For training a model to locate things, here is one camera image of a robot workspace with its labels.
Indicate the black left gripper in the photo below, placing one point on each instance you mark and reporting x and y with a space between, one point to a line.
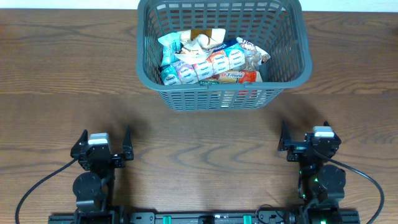
119 161

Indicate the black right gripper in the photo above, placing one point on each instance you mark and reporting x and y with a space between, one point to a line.
306 150

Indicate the orange San Remo pasta pack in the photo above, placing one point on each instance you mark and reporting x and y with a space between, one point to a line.
233 76

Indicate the colourful Kleenex tissue pack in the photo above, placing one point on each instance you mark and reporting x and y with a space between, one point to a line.
223 58

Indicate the teal snack packet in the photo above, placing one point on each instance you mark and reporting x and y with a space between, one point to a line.
171 45

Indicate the beige brown rice bag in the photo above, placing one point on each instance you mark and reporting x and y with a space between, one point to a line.
197 45

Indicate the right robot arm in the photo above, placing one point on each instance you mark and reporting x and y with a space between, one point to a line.
320 186

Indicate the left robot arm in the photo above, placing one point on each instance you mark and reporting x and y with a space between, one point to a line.
94 188

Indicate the grey plastic basket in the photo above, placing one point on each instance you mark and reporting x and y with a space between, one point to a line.
275 26

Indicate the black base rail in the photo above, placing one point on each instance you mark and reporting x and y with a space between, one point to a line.
261 215

